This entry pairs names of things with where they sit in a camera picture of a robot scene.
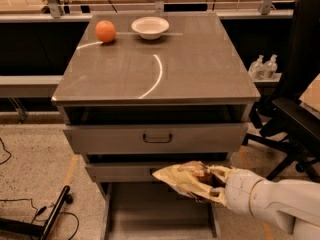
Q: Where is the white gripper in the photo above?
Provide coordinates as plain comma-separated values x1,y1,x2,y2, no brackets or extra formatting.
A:
210,169,263,215

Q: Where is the brown chip bag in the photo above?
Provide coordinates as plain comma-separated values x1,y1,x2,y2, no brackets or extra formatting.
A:
153,161,236,202

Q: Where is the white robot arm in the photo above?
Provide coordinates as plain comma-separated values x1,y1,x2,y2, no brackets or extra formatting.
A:
211,166,320,240

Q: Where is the top grey drawer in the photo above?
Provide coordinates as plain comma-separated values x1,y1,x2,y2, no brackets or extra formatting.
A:
64,123,248,154

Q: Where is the grey drawer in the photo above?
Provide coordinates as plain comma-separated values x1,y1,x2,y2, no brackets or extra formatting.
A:
86,162,175,183
64,123,248,154

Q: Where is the open bottom drawer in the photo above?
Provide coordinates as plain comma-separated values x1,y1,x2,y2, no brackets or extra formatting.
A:
100,182,221,240

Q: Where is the middle grey drawer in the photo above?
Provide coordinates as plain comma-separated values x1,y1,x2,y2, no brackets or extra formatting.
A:
86,162,175,183

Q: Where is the grey drawer cabinet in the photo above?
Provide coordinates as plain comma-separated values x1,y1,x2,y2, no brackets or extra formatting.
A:
50,11,261,240

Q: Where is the black office chair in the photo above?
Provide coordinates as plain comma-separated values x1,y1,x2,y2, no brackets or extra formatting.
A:
243,0,320,183

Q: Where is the right clear sanitizer bottle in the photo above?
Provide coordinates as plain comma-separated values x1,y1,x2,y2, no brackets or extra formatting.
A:
263,54,278,79

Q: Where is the white bowl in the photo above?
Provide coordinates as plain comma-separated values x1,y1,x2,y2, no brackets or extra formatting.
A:
131,17,169,40

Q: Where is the orange fruit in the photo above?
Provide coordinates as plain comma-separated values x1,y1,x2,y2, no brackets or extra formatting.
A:
95,21,116,43

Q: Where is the black stand base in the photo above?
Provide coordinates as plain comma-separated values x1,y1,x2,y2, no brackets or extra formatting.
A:
0,184,74,240

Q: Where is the black top drawer handle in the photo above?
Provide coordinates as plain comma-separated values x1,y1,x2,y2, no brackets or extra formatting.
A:
143,133,173,144

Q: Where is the black floor cable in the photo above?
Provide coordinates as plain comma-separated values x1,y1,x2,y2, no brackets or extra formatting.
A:
0,197,80,240

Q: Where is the grey bench rail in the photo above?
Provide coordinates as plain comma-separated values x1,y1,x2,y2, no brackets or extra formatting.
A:
0,75,62,98

